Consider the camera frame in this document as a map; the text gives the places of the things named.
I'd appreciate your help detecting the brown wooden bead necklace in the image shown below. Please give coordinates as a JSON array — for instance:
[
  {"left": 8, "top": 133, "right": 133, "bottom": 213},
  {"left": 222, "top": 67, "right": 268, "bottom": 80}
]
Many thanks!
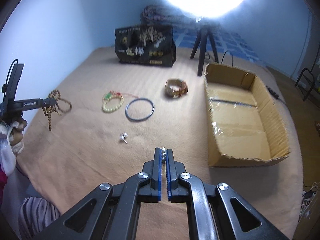
[{"left": 42, "top": 89, "right": 73, "bottom": 132}]

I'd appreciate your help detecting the pearl earring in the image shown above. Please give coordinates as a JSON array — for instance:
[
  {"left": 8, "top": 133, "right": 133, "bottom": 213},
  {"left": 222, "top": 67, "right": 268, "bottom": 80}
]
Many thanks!
[{"left": 119, "top": 133, "right": 128, "bottom": 144}]

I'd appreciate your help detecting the cream bead bracelet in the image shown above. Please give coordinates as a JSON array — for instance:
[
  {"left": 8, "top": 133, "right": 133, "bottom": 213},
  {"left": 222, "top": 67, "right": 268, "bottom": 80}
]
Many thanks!
[{"left": 101, "top": 95, "right": 125, "bottom": 113}]

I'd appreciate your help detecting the left hand white glove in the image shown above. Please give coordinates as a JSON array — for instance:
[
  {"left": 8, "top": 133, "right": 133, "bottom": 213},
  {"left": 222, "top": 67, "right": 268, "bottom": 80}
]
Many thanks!
[{"left": 1, "top": 116, "right": 28, "bottom": 177}]

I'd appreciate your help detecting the cardboard box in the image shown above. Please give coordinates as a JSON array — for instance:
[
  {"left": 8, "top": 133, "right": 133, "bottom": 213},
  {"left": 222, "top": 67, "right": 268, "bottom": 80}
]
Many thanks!
[{"left": 204, "top": 63, "right": 290, "bottom": 167}]

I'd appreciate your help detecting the striped cloth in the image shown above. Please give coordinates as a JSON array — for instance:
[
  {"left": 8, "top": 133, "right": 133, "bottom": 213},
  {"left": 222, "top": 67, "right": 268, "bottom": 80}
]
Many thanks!
[{"left": 18, "top": 197, "right": 61, "bottom": 239}]

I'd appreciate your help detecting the black snack bag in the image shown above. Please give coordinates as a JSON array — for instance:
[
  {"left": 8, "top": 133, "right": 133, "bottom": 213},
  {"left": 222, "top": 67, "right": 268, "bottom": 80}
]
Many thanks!
[{"left": 114, "top": 24, "right": 176, "bottom": 67}]

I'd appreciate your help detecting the blue patterned bedding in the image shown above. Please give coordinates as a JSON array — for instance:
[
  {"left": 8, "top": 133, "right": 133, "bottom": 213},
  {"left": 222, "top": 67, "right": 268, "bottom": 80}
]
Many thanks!
[{"left": 173, "top": 26, "right": 260, "bottom": 62}]

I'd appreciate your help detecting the dark folded quilt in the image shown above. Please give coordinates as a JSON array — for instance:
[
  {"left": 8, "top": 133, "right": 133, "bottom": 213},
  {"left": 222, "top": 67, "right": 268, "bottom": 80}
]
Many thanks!
[{"left": 142, "top": 5, "right": 184, "bottom": 25}]

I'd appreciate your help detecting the black tripod stand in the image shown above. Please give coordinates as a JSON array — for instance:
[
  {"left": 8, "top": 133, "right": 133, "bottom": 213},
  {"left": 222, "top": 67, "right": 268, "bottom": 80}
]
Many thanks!
[{"left": 190, "top": 18, "right": 220, "bottom": 76}]

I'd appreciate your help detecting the black metal rack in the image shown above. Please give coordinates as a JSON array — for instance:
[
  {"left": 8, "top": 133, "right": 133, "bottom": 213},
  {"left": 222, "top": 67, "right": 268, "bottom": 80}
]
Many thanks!
[{"left": 295, "top": 68, "right": 319, "bottom": 101}]

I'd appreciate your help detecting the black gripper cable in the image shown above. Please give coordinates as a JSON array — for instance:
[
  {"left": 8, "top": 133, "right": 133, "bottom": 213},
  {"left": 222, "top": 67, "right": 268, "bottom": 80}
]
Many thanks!
[{"left": 2, "top": 58, "right": 20, "bottom": 95}]

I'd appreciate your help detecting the red string green charm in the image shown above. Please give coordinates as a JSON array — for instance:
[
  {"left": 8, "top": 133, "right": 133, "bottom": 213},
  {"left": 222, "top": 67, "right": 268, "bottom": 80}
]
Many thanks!
[{"left": 103, "top": 90, "right": 139, "bottom": 100}]

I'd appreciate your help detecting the dark bangle ring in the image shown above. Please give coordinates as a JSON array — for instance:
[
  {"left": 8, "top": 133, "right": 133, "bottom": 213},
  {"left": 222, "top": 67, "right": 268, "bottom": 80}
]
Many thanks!
[{"left": 125, "top": 98, "right": 155, "bottom": 123}]

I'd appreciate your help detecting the black power cable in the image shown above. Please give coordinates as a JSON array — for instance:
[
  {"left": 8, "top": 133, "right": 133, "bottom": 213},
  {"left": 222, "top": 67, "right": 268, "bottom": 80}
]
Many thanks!
[{"left": 221, "top": 50, "right": 287, "bottom": 104}]

